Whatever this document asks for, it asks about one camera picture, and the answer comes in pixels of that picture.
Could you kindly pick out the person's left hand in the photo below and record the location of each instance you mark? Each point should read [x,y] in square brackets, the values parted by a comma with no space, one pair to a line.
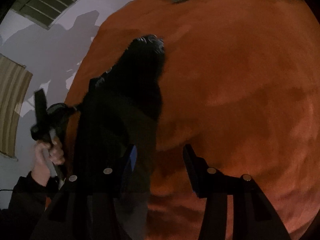
[41,165]

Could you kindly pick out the person's left forearm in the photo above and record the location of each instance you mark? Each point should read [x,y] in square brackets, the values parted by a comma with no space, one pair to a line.
[22,205]

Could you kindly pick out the beige striped curtain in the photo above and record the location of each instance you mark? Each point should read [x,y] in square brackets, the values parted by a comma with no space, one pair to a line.
[12,105]

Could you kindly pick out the orange fleece blanket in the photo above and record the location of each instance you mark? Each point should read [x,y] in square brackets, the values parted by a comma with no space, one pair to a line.
[237,92]

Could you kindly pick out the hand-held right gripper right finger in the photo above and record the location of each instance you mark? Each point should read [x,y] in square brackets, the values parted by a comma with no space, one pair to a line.
[193,177]

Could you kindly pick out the black printed pants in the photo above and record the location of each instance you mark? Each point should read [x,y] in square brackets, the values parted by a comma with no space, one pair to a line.
[130,92]

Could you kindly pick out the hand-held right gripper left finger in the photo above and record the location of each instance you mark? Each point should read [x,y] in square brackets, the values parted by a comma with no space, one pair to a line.
[132,160]

